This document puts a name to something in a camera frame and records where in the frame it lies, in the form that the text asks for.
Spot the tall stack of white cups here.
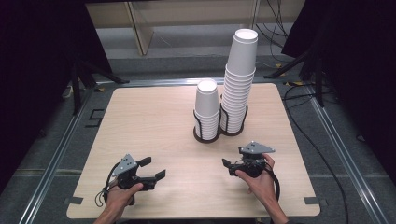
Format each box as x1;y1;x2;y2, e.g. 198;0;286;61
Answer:
219;28;260;134

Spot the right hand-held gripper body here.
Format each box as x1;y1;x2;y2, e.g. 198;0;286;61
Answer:
228;140;276;179

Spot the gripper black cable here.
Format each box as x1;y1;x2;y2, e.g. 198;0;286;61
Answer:
94;161;120;208
264;162;281;202

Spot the long black floor cable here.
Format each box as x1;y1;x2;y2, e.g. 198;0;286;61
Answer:
282;83;349;224

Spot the bundle of black cables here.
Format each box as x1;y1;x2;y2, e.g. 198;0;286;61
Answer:
255;0;290;63

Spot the beige wooden shelf unit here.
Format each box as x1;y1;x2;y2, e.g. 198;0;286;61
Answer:
85;0;306;57

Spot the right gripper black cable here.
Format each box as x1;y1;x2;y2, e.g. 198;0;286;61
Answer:
264;162;281;202

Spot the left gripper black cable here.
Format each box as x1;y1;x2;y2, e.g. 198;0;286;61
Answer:
94;161;120;208

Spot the person's left hand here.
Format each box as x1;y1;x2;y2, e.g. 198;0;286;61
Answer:
104;182;144;216

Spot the person's right hand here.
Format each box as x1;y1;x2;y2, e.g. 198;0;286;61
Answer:
235;153;276;203

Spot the black double cup holder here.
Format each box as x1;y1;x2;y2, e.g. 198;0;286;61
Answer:
192;92;249;145

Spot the short stack of white cups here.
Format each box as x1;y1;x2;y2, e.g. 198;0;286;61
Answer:
193;78;221;141

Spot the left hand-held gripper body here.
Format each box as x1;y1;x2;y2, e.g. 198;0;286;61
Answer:
111;153;157;191

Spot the metal floor rail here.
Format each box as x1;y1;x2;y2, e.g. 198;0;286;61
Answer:
306;87;390;224
18;88;96;224
96;77;281;88

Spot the black metal stand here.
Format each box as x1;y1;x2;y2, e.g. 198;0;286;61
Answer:
263;46;326;108
69;59;130;116

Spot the dark curtain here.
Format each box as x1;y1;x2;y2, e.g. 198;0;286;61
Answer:
0;0;113;194
281;0;396;188

